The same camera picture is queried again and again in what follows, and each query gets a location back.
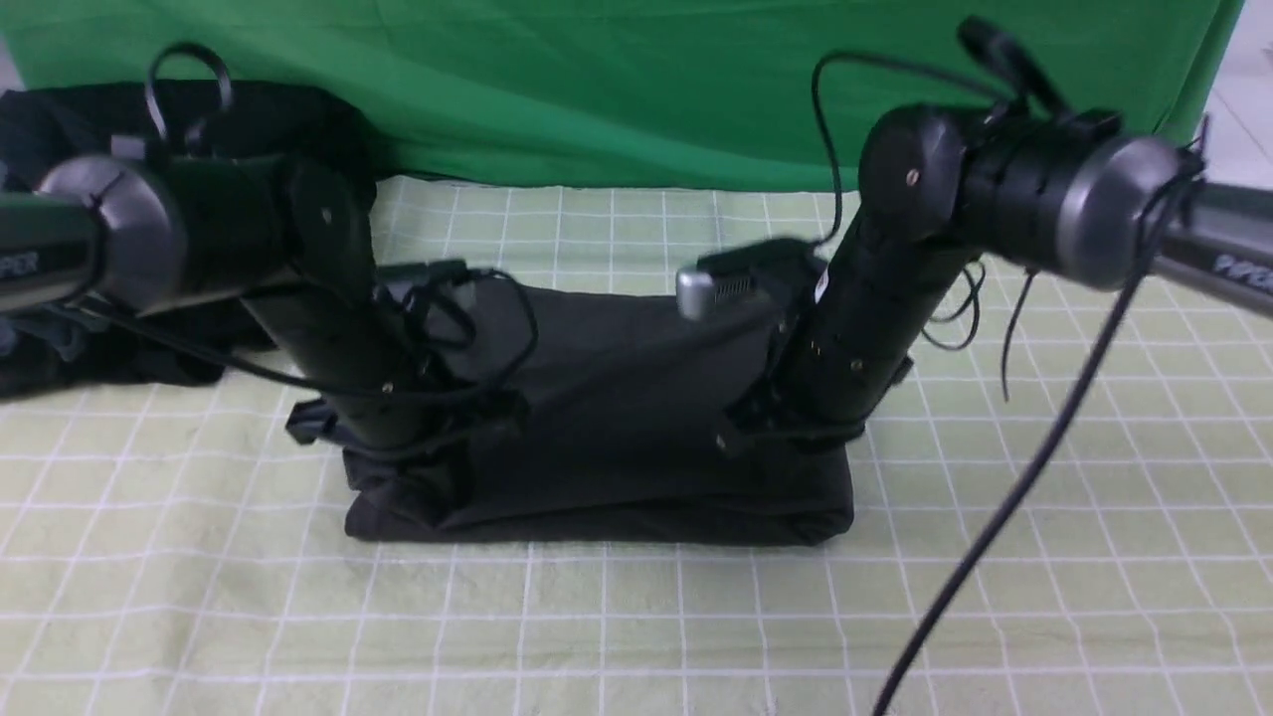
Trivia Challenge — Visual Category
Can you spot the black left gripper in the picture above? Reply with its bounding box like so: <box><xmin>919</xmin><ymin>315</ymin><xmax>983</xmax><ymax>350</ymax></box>
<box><xmin>286</xmin><ymin>392</ymin><xmax>528</xmax><ymax>462</ymax></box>

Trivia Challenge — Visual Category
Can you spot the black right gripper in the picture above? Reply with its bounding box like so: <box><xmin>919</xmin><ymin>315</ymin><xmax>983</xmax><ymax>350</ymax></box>
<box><xmin>714</xmin><ymin>383</ymin><xmax>896</xmax><ymax>454</ymax></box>

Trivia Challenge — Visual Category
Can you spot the dark gray long-sleeve shirt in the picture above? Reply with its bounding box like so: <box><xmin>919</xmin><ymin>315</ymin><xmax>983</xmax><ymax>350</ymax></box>
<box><xmin>344</xmin><ymin>288</ymin><xmax>854</xmax><ymax>547</ymax></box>

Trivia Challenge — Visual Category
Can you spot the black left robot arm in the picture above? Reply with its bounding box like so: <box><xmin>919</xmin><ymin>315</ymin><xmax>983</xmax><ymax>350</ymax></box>
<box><xmin>1</xmin><ymin>155</ymin><xmax>538</xmax><ymax>461</ymax></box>

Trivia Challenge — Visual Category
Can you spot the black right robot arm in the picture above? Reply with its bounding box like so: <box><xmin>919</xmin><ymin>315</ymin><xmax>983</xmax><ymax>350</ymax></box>
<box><xmin>694</xmin><ymin>104</ymin><xmax>1270</xmax><ymax>452</ymax></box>

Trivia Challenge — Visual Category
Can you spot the light green checkered tablecloth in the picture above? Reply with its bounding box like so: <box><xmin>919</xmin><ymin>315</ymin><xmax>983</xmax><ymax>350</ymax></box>
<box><xmin>0</xmin><ymin>180</ymin><xmax>1273</xmax><ymax>716</ymax></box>

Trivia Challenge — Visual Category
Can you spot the green backdrop cloth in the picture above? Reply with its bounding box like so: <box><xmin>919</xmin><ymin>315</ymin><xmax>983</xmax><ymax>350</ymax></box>
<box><xmin>1</xmin><ymin>1</ymin><xmax>1242</xmax><ymax>192</ymax></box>

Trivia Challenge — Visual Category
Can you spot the pile of dark clothes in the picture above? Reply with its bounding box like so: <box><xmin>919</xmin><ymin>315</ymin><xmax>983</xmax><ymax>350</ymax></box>
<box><xmin>1</xmin><ymin>82</ymin><xmax>377</xmax><ymax>400</ymax></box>

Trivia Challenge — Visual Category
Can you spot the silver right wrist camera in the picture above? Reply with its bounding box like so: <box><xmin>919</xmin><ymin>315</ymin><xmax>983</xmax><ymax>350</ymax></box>
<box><xmin>673</xmin><ymin>236</ymin><xmax>826</xmax><ymax>321</ymax></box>

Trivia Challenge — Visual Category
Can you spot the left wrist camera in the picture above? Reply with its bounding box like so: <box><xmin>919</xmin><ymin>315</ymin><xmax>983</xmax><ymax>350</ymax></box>
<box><xmin>373</xmin><ymin>259</ymin><xmax>477</xmax><ymax>310</ymax></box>

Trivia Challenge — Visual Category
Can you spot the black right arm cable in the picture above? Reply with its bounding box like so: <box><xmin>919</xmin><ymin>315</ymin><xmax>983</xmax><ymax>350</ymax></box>
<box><xmin>811</xmin><ymin>15</ymin><xmax>1209</xmax><ymax>716</ymax></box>

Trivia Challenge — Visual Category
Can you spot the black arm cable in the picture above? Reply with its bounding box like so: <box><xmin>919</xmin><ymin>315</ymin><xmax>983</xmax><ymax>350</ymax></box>
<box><xmin>80</xmin><ymin>42</ymin><xmax>540</xmax><ymax>462</ymax></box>
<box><xmin>811</xmin><ymin>15</ymin><xmax>1209</xmax><ymax>716</ymax></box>

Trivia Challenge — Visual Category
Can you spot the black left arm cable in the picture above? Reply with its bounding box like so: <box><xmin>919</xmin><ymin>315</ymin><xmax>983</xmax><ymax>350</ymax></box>
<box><xmin>80</xmin><ymin>42</ymin><xmax>540</xmax><ymax>462</ymax></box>

